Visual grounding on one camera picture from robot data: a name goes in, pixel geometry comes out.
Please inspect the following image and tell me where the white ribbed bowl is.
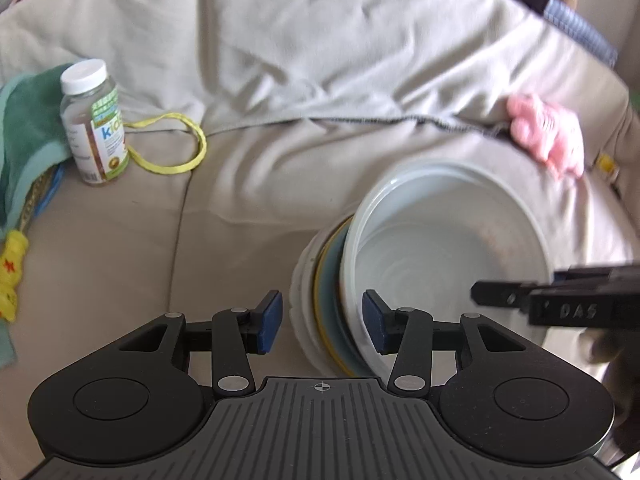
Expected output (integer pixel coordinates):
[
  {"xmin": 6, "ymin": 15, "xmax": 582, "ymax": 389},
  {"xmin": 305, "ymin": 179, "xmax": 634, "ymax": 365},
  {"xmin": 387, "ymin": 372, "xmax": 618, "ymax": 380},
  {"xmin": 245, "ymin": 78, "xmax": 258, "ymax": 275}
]
[{"xmin": 340, "ymin": 158, "xmax": 557, "ymax": 377}]

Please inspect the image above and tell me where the pink plush toy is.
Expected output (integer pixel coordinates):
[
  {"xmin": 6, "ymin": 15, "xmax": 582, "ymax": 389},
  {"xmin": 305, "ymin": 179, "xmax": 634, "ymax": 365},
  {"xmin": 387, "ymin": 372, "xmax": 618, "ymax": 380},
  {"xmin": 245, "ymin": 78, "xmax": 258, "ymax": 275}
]
[{"xmin": 505, "ymin": 92, "xmax": 586, "ymax": 181}]

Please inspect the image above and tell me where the white-capped vitamin bottle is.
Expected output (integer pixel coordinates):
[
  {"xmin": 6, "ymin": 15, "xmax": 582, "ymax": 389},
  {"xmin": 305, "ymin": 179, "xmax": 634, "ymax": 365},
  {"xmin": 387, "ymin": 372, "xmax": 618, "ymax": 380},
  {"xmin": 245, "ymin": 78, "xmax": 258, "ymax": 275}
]
[{"xmin": 60, "ymin": 59, "xmax": 131, "ymax": 187}]

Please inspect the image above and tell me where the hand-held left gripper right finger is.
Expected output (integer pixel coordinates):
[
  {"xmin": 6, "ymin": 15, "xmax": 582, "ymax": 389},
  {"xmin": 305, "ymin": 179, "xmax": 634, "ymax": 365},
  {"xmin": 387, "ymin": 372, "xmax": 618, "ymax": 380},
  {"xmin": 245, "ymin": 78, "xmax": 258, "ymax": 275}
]
[{"xmin": 361, "ymin": 290, "xmax": 526, "ymax": 397}]

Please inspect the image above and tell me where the white scalloped plate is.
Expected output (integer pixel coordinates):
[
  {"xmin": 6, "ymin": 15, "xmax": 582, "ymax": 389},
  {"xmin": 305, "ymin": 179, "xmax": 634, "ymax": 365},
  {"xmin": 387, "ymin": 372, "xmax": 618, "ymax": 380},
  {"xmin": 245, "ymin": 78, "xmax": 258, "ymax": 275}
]
[{"xmin": 289, "ymin": 215, "xmax": 351, "ymax": 376}]

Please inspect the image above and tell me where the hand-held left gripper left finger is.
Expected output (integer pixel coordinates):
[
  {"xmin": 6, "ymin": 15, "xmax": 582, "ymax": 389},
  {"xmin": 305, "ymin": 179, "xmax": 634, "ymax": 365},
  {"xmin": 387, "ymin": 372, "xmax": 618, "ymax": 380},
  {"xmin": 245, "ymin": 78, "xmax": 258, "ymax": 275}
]
[{"xmin": 120, "ymin": 290, "xmax": 285, "ymax": 397}]

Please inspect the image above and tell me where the blue flat object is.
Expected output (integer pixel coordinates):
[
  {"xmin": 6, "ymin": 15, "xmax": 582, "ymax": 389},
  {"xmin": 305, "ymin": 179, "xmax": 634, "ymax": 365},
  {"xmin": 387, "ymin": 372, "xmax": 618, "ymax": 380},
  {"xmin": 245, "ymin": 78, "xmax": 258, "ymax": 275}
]
[{"xmin": 30, "ymin": 165, "xmax": 66, "ymax": 221}]

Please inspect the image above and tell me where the yellow toy with red star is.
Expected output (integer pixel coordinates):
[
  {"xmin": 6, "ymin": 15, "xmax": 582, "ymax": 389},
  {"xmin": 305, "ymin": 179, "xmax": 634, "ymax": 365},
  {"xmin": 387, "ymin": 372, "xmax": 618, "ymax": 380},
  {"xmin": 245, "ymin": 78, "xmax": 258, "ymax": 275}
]
[{"xmin": 0, "ymin": 230, "xmax": 30, "ymax": 322}]

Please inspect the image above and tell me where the beige sofa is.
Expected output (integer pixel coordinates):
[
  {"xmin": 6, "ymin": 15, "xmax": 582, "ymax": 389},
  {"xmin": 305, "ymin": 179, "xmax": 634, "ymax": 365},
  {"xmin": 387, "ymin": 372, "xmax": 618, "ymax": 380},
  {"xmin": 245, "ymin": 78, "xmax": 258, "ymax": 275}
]
[{"xmin": 0, "ymin": 60, "xmax": 640, "ymax": 411}]

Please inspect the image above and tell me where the person's right hand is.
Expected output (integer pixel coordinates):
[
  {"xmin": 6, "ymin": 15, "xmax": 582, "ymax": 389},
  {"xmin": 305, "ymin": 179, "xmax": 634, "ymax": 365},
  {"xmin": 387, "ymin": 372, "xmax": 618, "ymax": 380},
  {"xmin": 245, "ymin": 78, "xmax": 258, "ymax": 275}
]
[{"xmin": 586, "ymin": 329, "xmax": 640, "ymax": 453}]

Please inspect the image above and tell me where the green cloth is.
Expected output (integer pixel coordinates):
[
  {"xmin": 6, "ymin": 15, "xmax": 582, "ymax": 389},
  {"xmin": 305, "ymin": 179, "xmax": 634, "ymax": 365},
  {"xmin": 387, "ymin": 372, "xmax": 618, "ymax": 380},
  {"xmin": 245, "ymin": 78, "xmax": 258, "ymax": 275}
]
[{"xmin": 0, "ymin": 62, "xmax": 81, "ymax": 368}]

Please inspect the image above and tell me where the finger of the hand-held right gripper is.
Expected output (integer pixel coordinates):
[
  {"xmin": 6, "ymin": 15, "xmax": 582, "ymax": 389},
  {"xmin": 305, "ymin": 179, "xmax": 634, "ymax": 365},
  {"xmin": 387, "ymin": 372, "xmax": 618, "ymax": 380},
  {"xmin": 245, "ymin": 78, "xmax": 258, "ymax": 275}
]
[{"xmin": 471, "ymin": 280, "xmax": 533, "ymax": 311}]

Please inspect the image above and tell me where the yellow-rimmed white plate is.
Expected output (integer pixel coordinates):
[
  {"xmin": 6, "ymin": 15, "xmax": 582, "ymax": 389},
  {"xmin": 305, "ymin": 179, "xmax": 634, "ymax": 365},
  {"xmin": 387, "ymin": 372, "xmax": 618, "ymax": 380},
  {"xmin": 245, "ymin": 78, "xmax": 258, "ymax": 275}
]
[{"xmin": 312, "ymin": 220, "xmax": 358, "ymax": 376}]

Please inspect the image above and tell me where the grey blanket with braided trim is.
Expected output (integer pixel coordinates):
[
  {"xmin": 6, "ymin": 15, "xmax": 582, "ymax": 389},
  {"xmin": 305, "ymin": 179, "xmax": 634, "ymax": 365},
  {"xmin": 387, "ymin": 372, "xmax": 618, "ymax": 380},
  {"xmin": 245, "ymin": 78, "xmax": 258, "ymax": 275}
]
[{"xmin": 0, "ymin": 0, "xmax": 628, "ymax": 136}]

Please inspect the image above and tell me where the yellow cord loop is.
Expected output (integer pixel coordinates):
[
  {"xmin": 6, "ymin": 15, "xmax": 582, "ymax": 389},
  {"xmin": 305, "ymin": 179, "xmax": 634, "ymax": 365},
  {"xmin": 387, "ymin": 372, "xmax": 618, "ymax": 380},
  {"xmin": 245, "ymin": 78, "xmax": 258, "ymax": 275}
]
[{"xmin": 122, "ymin": 112, "xmax": 208, "ymax": 176}]

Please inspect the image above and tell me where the blue striped cloth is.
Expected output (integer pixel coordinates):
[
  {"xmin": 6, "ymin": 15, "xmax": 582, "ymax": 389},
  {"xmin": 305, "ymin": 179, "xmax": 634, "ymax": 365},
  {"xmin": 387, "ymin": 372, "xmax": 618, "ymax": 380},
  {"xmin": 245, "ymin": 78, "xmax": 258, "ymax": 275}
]
[{"xmin": 542, "ymin": 0, "xmax": 618, "ymax": 68}]

